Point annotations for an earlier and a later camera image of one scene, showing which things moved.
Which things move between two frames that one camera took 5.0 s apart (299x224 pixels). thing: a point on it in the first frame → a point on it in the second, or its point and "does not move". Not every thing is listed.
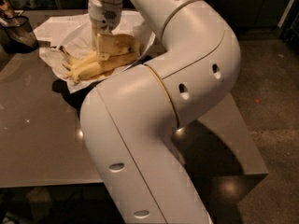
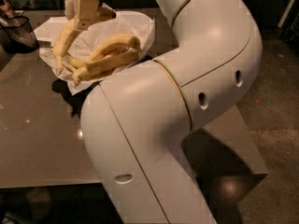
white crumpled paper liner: [75, 34] does not move
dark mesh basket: [16, 35] does not move
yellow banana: [122, 44] → [68, 30]
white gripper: [104, 20] → [86, 13]
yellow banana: [101, 66] does not move
